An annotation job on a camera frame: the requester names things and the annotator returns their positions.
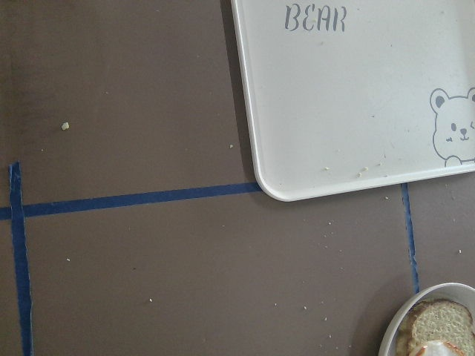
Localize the white round plate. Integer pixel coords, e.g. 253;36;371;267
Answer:
378;283;474;356

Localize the fried egg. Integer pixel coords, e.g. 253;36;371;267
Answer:
409;340;465;356

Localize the white bear print tray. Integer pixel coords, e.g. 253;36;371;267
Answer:
232;1;474;202

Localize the blue tape strip near plate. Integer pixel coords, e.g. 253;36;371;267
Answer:
401;183;420;294

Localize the long blue tape strip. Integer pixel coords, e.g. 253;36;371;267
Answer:
23;182;262;217

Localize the short blue tape strip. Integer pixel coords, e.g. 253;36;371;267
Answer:
9;162;34;355

